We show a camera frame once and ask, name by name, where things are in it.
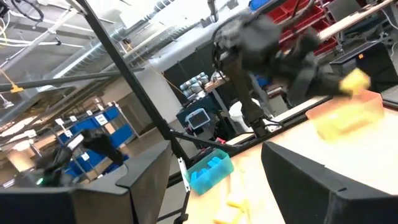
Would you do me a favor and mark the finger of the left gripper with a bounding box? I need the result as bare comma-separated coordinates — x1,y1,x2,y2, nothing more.
320,73,348,97

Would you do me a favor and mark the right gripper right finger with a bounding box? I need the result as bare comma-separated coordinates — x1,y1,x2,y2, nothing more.
261,141,398,224

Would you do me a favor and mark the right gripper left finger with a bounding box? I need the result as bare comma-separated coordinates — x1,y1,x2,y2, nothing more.
0,140,172,224

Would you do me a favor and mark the yellow wooden cube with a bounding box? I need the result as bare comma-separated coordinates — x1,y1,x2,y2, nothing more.
315,113,352,140

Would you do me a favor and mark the blue wooden block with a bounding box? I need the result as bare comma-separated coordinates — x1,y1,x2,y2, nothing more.
207,156,223,169
190,169,210,184

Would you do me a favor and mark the red storage bin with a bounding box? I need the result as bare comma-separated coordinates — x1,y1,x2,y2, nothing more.
313,37,339,56
267,6,293,24
294,5,326,30

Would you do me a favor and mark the orange translucent bin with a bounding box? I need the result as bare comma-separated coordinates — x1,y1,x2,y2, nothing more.
305,90,386,141

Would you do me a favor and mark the black plastic crate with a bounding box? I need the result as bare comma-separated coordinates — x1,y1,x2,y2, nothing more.
329,40,398,93

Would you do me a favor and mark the silver aluminium extrusion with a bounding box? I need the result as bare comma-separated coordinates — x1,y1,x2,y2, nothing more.
178,157,192,193

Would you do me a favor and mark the metal shelf rack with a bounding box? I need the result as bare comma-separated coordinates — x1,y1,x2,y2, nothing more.
266,0,341,57

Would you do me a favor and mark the wooden workbench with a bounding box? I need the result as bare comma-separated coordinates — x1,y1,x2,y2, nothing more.
318,0,396,41

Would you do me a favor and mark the blue storage shelving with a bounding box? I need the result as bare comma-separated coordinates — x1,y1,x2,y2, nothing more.
57,105,137,184

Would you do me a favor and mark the blue storage bin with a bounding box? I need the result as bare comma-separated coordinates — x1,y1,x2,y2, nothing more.
248,0,271,11

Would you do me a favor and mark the teal translucent bin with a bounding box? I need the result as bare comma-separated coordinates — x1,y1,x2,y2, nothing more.
186,148,234,196

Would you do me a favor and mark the blue-framed screen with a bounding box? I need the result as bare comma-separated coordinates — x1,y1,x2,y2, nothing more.
185,108,211,130

